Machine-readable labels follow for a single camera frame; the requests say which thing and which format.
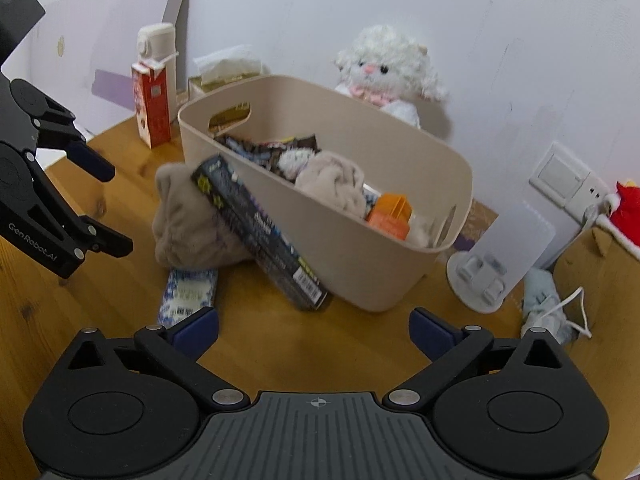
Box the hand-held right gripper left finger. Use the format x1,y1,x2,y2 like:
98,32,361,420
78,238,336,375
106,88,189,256
65,306,251,408

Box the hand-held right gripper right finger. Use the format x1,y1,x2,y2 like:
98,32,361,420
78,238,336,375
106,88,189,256
382,307,571,406

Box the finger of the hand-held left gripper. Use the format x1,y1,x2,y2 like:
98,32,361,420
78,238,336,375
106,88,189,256
37,94,117,183
25,157,135,261

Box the beige storage basket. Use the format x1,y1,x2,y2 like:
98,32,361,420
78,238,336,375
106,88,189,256
177,75,473,313

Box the dark star-print tall box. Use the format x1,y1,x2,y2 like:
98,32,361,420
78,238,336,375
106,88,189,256
191,155,333,312

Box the orange plastic toy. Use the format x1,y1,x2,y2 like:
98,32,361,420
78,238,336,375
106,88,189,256
365,192,413,241

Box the dark snack packet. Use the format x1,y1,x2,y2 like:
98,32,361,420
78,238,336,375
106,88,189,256
215,134,281,175
260,134,321,155

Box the small grey plush cloth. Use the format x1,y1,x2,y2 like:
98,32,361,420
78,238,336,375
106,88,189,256
294,151,369,220

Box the white fluffy scrunchie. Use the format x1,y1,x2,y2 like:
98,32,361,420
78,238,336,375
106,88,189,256
277,147,318,181

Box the wooden desktop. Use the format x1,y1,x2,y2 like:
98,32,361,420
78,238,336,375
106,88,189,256
0,115,640,480

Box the blue white patterned carton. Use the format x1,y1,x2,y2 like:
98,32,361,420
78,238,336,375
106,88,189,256
156,266,219,328

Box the red milk carton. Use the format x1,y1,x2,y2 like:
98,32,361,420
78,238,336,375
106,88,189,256
131,58,173,149

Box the large grey plush toy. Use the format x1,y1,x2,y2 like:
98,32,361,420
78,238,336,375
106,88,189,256
152,161,261,268

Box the light blue cloth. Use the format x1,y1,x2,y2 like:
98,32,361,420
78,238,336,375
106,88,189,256
520,267,573,346

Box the purple flowered mat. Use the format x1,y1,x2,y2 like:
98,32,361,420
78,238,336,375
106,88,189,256
447,199,501,261

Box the white cardboard sheet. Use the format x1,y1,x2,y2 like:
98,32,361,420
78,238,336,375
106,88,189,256
0,0,193,136

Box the white translucent stand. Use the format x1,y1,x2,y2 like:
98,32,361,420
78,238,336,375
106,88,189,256
446,200,557,315

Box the white bottle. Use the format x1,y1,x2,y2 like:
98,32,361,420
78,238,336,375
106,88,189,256
137,23,179,123

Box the olive tissue box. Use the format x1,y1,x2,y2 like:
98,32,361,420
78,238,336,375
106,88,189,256
187,45,266,128

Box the red plush item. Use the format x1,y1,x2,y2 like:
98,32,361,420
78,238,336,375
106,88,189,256
602,181,640,248

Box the white sheep plush toy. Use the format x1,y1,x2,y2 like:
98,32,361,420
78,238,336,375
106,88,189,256
334,25,449,128

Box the white cable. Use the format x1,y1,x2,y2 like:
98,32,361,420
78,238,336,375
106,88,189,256
525,287,593,338

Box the white wall switch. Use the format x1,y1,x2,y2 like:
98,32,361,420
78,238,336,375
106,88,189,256
529,141,591,208

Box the white wall socket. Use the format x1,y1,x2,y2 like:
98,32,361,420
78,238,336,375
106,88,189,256
567,172,613,221

